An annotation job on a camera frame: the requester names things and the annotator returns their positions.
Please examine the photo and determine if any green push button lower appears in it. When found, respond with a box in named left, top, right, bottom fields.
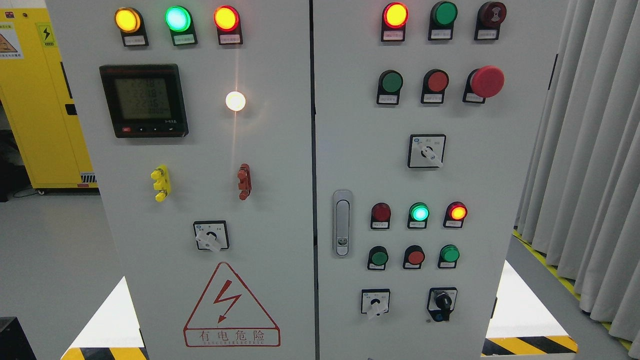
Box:
left=366, top=245, right=389, bottom=271

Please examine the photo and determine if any green start push button upper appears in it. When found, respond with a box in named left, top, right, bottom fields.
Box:
left=375, top=69, right=403, bottom=106

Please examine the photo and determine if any red push button lower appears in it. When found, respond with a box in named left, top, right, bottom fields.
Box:
left=402, top=244, right=426, bottom=270

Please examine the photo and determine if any red stop push button upper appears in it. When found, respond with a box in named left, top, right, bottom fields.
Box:
left=420, top=68, right=450, bottom=105

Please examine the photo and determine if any red emergency stop mushroom button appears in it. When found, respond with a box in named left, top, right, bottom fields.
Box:
left=462, top=65, right=505, bottom=104

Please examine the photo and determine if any grey electrical control cabinet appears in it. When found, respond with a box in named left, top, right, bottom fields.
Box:
left=46, top=0, right=569, bottom=360

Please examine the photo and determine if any dark red unlit indicator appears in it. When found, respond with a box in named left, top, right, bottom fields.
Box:
left=370, top=202, right=392, bottom=230

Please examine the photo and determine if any red test terminal block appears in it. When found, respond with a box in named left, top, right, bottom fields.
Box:
left=237, top=162, right=252, bottom=201

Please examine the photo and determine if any green lit indicator lower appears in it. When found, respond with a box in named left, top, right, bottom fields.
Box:
left=406, top=202, right=430, bottom=230

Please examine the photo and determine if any white lit indicator light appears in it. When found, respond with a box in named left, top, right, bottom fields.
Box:
left=225, top=91, right=247, bottom=112

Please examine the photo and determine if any red lit indicator lower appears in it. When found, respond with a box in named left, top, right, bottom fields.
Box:
left=442, top=202, right=467, bottom=229

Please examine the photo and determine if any red lit indicator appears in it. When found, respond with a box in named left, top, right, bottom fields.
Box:
left=442, top=202, right=467, bottom=229
left=381, top=1, right=409, bottom=43

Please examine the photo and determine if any green indicator light lower right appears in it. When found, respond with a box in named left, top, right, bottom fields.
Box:
left=438, top=244, right=461, bottom=269

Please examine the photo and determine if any green indicator light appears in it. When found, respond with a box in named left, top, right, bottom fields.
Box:
left=438, top=244, right=461, bottom=269
left=164, top=6, right=198, bottom=46

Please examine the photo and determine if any yellow test terminal block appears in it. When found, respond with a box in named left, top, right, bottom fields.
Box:
left=150, top=164, right=172, bottom=203

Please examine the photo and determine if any red electrical hazard warning sticker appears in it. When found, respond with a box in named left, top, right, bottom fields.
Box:
left=183, top=261, right=281, bottom=347

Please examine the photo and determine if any red lit indicator top right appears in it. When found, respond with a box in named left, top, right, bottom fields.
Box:
left=381, top=1, right=409, bottom=43

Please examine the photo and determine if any red indicator light top left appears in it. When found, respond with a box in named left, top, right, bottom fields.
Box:
left=212, top=4, right=243, bottom=46

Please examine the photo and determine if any black digital power meter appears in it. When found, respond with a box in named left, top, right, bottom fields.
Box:
left=99, top=63, right=189, bottom=139

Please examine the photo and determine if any green unlit indicator top right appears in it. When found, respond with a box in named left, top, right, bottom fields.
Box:
left=427, top=0, right=458, bottom=41

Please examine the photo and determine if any green indicator light top left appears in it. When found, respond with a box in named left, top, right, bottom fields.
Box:
left=164, top=6, right=198, bottom=46

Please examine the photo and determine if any dark red buzzer alarm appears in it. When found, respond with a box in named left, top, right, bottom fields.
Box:
left=474, top=1, right=507, bottom=41

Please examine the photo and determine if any yellow indicator light top left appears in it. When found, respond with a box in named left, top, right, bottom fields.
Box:
left=114, top=7, right=149, bottom=47

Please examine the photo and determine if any grey curtain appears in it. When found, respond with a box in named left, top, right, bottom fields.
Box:
left=517, top=0, right=640, bottom=359

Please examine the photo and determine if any yellow safety storage cabinet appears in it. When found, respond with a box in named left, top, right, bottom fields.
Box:
left=0, top=0, right=98, bottom=192

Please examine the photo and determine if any black box bottom left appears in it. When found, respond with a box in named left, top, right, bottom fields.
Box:
left=0, top=316, right=37, bottom=360

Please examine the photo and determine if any silver cabinet door handle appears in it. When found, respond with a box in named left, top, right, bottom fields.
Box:
left=333, top=189, right=354, bottom=257

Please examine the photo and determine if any white rotary selector switch upper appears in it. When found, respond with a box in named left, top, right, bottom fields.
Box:
left=407, top=134, right=447, bottom=169

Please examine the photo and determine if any white rotary selector switch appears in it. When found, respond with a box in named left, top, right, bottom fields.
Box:
left=407, top=134, right=447, bottom=169
left=360, top=288, right=391, bottom=320
left=192, top=219, right=230, bottom=252

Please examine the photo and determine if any white rotary selector switch left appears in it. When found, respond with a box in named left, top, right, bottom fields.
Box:
left=192, top=219, right=230, bottom=252

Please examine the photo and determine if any white rotary selector switch lower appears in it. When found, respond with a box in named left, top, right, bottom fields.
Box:
left=360, top=288, right=391, bottom=320

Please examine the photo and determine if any black key selector switch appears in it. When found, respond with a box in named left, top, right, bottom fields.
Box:
left=426, top=287, right=458, bottom=322

